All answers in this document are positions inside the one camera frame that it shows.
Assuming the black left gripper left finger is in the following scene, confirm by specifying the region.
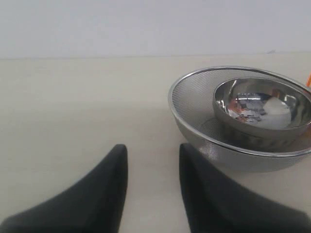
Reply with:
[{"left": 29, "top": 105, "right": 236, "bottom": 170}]
[{"left": 0, "top": 144, "right": 128, "bottom": 233}]

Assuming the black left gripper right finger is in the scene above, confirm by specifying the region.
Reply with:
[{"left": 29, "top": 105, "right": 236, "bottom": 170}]
[{"left": 179, "top": 143, "right": 311, "bottom": 233}]

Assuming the orange pump soap bottle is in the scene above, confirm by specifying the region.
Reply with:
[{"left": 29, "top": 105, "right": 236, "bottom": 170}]
[{"left": 306, "top": 74, "right": 311, "bottom": 87}]

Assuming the small stainless steel bowl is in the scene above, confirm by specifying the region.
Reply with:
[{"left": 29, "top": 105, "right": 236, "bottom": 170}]
[{"left": 213, "top": 77, "right": 311, "bottom": 151}]

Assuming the steel mesh strainer basket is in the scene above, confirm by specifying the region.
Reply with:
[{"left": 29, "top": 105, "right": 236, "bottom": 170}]
[{"left": 168, "top": 66, "right": 311, "bottom": 172}]

